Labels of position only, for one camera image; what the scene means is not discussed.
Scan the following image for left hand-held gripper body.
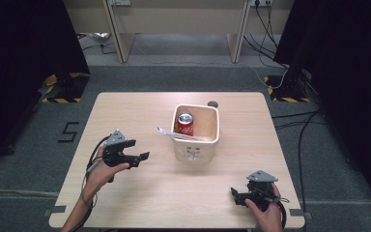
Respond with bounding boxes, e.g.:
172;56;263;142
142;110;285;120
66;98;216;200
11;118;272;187
101;129;133;169

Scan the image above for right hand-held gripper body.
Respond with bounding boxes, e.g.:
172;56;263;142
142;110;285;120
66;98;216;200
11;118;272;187
244;169;279;212

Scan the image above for white paper-wrapped straw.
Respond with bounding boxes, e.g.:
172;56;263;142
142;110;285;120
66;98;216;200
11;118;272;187
156;126;205;143

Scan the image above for cream plastic bin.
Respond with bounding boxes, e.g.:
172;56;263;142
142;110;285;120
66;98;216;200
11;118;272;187
169;102;221;163

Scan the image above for red soda can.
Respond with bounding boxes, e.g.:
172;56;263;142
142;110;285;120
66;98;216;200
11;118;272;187
176;111;195;137

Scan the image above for person's left hand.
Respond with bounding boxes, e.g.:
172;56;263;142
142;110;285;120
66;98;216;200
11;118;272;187
82;144;130;203

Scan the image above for person's right hand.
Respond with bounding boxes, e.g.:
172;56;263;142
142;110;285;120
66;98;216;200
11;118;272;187
243;183;284;232

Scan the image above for grey tape strip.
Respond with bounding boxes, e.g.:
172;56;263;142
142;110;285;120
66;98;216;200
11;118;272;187
288;208;313;221
43;205;68;218

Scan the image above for stand base with hazard tape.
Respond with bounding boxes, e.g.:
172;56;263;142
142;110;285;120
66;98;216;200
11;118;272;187
263;73;312;103
41;72;91;104

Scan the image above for black curtain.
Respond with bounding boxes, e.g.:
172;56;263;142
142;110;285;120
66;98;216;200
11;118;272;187
272;0;371;221
0;0;91;173

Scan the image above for right hand-held gripper black cable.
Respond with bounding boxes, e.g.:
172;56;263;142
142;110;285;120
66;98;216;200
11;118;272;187
270;195;291;230

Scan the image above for hand-held gripper black cable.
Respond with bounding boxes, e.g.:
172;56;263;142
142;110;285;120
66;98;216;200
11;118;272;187
270;195;291;230
71;134;111;232

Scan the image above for left hand-held gripper black cable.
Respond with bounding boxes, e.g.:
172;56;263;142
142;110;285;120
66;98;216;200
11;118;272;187
71;134;111;232

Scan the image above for black floor cables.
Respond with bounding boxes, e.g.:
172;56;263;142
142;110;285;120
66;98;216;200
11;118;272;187
271;108;328;232

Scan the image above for thin black floor cable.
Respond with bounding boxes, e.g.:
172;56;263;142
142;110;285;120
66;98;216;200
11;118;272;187
76;33;118;56

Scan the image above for light wooden desk frame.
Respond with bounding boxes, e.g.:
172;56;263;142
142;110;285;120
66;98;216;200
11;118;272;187
101;0;252;65

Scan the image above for wall power socket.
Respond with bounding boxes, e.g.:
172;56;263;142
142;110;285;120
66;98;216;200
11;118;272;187
249;0;273;8
107;0;132;7

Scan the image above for bundle of black wall cables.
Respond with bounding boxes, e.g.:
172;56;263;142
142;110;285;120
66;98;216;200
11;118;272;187
243;4;292;71

